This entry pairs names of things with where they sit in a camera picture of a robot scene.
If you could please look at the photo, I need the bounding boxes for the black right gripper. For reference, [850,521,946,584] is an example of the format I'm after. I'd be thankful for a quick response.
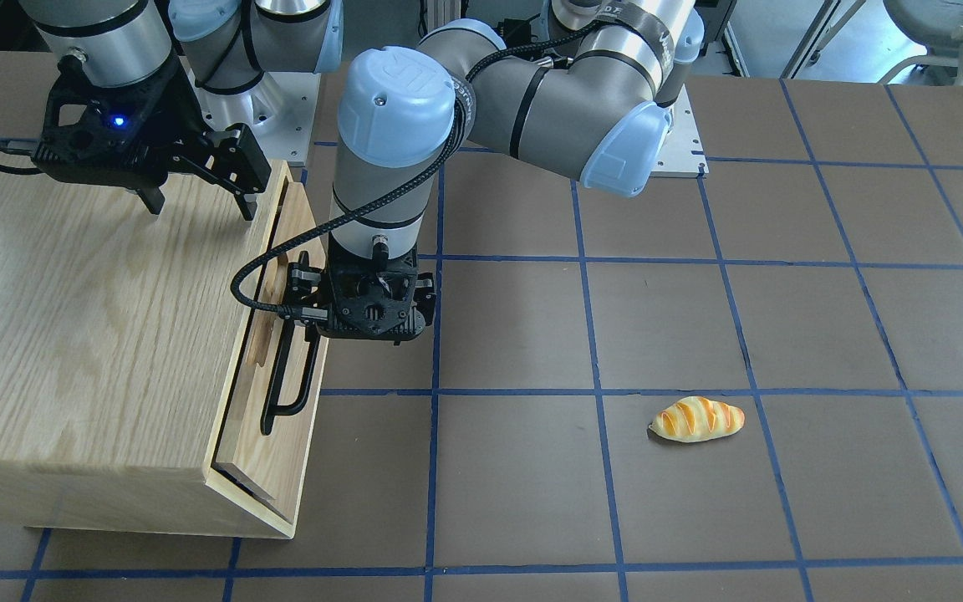
[32,57,272,222]

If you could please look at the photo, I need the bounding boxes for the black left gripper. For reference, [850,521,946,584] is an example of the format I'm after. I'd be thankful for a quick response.
[284,251,438,344]

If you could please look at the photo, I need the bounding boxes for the black drawer handle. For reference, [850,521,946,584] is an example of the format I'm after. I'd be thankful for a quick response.
[260,251,324,436]

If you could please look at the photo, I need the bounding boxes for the wooden drawer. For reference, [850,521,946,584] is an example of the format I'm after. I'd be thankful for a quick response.
[213,177,326,519]

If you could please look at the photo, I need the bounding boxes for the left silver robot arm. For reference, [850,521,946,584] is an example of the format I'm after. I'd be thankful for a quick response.
[278,1,704,342]

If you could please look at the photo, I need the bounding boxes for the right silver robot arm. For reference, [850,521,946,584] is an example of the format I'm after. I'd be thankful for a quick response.
[22,1,344,221]

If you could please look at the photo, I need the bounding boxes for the wooden drawer cabinet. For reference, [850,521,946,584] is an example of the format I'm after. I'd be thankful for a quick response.
[0,161,314,538]

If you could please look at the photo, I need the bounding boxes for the toy bread loaf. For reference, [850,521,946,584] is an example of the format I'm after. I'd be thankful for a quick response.
[647,395,746,443]

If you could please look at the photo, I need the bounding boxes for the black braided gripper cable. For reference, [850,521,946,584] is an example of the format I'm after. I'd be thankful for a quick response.
[229,21,608,323]

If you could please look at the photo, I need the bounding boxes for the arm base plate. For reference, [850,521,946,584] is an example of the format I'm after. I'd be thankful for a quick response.
[195,72,322,168]
[645,84,710,178]

